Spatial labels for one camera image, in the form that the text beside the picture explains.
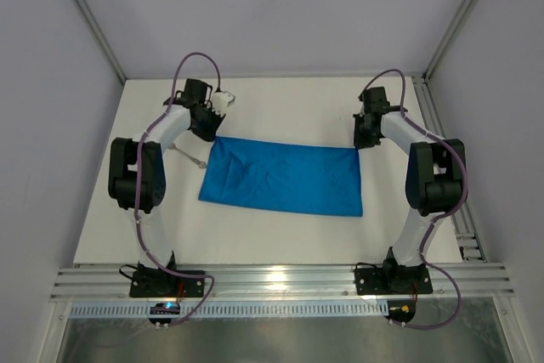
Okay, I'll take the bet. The right side aluminium rail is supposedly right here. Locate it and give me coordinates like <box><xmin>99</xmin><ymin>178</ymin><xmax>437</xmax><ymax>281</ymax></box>
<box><xmin>411</xmin><ymin>75</ymin><xmax>487</xmax><ymax>263</ymax></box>

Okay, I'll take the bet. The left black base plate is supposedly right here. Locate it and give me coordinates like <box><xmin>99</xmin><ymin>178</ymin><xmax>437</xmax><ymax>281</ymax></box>
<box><xmin>129</xmin><ymin>267</ymin><xmax>205</xmax><ymax>298</ymax></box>

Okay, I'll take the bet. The slotted grey cable duct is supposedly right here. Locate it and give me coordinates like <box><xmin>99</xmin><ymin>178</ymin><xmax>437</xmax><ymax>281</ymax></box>
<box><xmin>69</xmin><ymin>298</ymin><xmax>388</xmax><ymax>319</ymax></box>

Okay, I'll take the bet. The left black controller board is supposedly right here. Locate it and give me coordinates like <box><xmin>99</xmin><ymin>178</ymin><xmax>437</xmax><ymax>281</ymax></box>
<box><xmin>148</xmin><ymin>302</ymin><xmax>180</xmax><ymax>326</ymax></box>

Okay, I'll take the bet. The left aluminium frame post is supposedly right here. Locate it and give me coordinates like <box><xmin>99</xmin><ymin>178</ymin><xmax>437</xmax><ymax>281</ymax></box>
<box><xmin>71</xmin><ymin>0</ymin><xmax>128</xmax><ymax>85</ymax></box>

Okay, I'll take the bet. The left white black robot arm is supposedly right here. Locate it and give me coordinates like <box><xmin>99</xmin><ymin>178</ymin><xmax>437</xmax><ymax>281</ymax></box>
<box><xmin>107</xmin><ymin>79</ymin><xmax>235</xmax><ymax>281</ymax></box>

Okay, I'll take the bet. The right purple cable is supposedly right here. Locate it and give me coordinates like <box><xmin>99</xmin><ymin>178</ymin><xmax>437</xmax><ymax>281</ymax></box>
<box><xmin>360</xmin><ymin>68</ymin><xmax>470</xmax><ymax>330</ymax></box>

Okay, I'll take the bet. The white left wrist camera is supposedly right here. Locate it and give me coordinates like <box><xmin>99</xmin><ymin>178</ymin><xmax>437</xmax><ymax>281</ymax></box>
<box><xmin>211</xmin><ymin>91</ymin><xmax>235</xmax><ymax>116</ymax></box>

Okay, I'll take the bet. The silver fork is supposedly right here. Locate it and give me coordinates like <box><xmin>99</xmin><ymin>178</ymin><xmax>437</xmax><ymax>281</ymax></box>
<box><xmin>169</xmin><ymin>144</ymin><xmax>207</xmax><ymax>169</ymax></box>

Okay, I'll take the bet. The blue cloth napkin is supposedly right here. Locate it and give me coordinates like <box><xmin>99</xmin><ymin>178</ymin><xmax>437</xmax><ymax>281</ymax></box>
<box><xmin>198</xmin><ymin>137</ymin><xmax>364</xmax><ymax>218</ymax></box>

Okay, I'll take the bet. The aluminium frame post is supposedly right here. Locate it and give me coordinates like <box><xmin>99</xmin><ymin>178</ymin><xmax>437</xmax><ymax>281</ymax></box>
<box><xmin>71</xmin><ymin>0</ymin><xmax>128</xmax><ymax>85</ymax></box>
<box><xmin>423</xmin><ymin>0</ymin><xmax>478</xmax><ymax>82</ymax></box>

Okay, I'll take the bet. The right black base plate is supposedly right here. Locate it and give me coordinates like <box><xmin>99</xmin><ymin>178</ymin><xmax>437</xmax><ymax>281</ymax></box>
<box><xmin>354</xmin><ymin>263</ymin><xmax>434</xmax><ymax>295</ymax></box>

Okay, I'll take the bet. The aluminium front rail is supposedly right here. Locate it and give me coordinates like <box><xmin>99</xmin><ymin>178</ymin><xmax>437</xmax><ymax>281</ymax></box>
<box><xmin>50</xmin><ymin>263</ymin><xmax>514</xmax><ymax>301</ymax></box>

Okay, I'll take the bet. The black controller board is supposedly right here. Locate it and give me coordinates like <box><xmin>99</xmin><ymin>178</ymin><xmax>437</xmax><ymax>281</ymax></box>
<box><xmin>385</xmin><ymin>303</ymin><xmax>417</xmax><ymax>326</ymax></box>
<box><xmin>148</xmin><ymin>302</ymin><xmax>180</xmax><ymax>326</ymax></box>

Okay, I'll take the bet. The right aluminium frame post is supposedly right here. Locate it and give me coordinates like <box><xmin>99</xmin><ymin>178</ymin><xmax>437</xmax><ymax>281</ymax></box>
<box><xmin>423</xmin><ymin>0</ymin><xmax>478</xmax><ymax>82</ymax></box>

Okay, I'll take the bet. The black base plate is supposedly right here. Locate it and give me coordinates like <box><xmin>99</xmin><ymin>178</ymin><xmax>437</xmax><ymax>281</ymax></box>
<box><xmin>129</xmin><ymin>267</ymin><xmax>205</xmax><ymax>298</ymax></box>
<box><xmin>354</xmin><ymin>263</ymin><xmax>434</xmax><ymax>295</ymax></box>

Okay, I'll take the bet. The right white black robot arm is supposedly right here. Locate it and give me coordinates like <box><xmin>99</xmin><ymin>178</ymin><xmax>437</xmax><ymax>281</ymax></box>
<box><xmin>354</xmin><ymin>87</ymin><xmax>467</xmax><ymax>296</ymax></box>

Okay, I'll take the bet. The purple cable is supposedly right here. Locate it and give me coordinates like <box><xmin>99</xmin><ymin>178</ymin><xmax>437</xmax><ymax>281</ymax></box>
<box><xmin>360</xmin><ymin>68</ymin><xmax>470</xmax><ymax>330</ymax></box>
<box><xmin>133</xmin><ymin>51</ymin><xmax>222</xmax><ymax>333</ymax></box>

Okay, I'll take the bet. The aluminium rail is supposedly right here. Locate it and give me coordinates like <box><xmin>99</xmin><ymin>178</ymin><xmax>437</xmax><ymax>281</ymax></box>
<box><xmin>50</xmin><ymin>263</ymin><xmax>514</xmax><ymax>301</ymax></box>
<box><xmin>411</xmin><ymin>75</ymin><xmax>487</xmax><ymax>263</ymax></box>

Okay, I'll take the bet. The right black controller board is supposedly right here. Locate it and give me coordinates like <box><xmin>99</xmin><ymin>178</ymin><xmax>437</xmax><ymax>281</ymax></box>
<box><xmin>385</xmin><ymin>303</ymin><xmax>417</xmax><ymax>326</ymax></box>

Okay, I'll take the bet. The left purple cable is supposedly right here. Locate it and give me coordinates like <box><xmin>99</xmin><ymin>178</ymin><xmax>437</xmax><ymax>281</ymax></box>
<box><xmin>133</xmin><ymin>51</ymin><xmax>222</xmax><ymax>333</ymax></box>

